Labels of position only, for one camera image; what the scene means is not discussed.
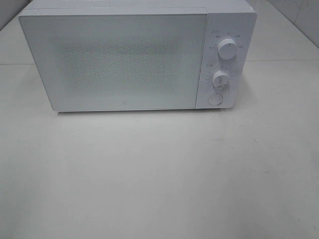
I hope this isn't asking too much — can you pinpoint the round white door release button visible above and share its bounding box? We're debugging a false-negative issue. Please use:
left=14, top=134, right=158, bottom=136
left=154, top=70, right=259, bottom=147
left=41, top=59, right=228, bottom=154
left=208, top=94, right=223, bottom=106

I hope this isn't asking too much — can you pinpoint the white microwave knob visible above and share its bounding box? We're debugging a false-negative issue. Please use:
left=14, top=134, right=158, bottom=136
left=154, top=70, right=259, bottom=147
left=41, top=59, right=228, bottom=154
left=212, top=71, right=230, bottom=88
left=216, top=37, right=238, bottom=60

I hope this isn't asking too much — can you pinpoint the white microwave door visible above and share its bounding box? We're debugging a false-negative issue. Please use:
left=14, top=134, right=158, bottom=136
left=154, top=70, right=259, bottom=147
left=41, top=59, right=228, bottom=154
left=19, top=14, right=206, bottom=112

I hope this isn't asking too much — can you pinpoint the white microwave oven body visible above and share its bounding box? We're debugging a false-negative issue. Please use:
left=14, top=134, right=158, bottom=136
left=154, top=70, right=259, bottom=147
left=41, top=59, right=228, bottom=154
left=19, top=0, right=257, bottom=110

